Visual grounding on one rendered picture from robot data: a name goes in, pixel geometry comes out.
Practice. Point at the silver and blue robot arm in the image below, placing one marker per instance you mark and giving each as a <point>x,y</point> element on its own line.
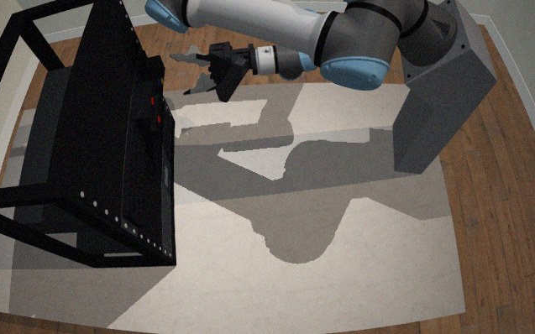
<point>358,44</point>

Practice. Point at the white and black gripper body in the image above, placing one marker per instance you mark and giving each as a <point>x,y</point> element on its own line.
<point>219,71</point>

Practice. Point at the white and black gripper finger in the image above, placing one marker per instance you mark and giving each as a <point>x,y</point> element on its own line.
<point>204,83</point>
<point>193,55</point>

